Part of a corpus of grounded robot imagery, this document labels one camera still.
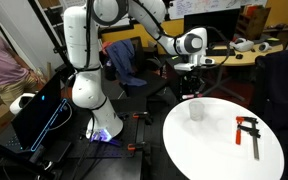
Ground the black office chair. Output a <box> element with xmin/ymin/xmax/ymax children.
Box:
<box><xmin>97</xmin><ymin>36</ymin><xmax>172</xmax><ymax>101</ymax></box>

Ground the wooden shelf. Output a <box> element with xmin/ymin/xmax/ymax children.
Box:
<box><xmin>236</xmin><ymin>4</ymin><xmax>272</xmax><ymax>41</ymax></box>

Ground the whiteboard with writing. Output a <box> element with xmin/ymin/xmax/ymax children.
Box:
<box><xmin>167</xmin><ymin>0</ymin><xmax>268</xmax><ymax>20</ymax></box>

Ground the black chair with dark fabric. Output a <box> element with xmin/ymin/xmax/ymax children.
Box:
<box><xmin>252</xmin><ymin>49</ymin><xmax>288</xmax><ymax>180</ymax></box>

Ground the black keyboard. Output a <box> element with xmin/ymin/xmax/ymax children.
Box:
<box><xmin>206</xmin><ymin>48</ymin><xmax>237</xmax><ymax>57</ymax></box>

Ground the clear plastic cup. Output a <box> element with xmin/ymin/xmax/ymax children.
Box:
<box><xmin>188</xmin><ymin>100</ymin><xmax>206</xmax><ymax>122</ymax></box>

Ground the bar clamp with orange handle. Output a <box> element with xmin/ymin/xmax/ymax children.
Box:
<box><xmin>235</xmin><ymin>115</ymin><xmax>262</xmax><ymax>161</ymax></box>

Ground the white VR controller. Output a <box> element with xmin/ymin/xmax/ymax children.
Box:
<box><xmin>258</xmin><ymin>41</ymin><xmax>272</xmax><ymax>53</ymax></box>

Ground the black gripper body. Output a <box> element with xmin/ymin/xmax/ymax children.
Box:
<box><xmin>182</xmin><ymin>69</ymin><xmax>202</xmax><ymax>87</ymax></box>

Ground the blue jacket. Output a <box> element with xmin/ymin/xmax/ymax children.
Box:
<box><xmin>104</xmin><ymin>39</ymin><xmax>148</xmax><ymax>88</ymax></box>

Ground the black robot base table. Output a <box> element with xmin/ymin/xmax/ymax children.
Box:
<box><xmin>0</xmin><ymin>96</ymin><xmax>152</xmax><ymax>180</ymax></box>

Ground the black computer tower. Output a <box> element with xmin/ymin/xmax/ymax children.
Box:
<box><xmin>165</xmin><ymin>54</ymin><xmax>198</xmax><ymax>101</ymax></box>

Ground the white VR headset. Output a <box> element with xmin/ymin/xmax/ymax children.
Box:
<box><xmin>229</xmin><ymin>37</ymin><xmax>255</xmax><ymax>53</ymax></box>

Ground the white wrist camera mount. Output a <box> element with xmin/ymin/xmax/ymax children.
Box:
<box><xmin>173</xmin><ymin>54</ymin><xmax>216</xmax><ymax>72</ymax></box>

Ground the black orange table clamp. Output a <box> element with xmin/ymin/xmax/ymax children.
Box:
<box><xmin>126</xmin><ymin>140</ymin><xmax>152</xmax><ymax>155</ymax></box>
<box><xmin>130</xmin><ymin>110</ymin><xmax>154</xmax><ymax>126</ymax></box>

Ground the black computer monitor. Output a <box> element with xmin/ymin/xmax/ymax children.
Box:
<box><xmin>183</xmin><ymin>8</ymin><xmax>241</xmax><ymax>51</ymax></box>

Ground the black tripod stand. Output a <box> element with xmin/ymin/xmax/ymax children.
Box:
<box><xmin>27</xmin><ymin>0</ymin><xmax>73</xmax><ymax>73</ymax></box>

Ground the white handheld controller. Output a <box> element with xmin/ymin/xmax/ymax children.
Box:
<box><xmin>9</xmin><ymin>92</ymin><xmax>37</xmax><ymax>115</ymax></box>

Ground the person in pink shirt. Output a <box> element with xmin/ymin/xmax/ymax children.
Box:
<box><xmin>0</xmin><ymin>28</ymin><xmax>47</xmax><ymax>108</ymax></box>

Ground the black laptop with blue light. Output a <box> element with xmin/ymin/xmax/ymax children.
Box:
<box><xmin>0</xmin><ymin>71</ymin><xmax>73</xmax><ymax>154</ymax></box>

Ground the round wooden desk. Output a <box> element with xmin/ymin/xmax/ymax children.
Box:
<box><xmin>183</xmin><ymin>41</ymin><xmax>284</xmax><ymax>101</ymax></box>

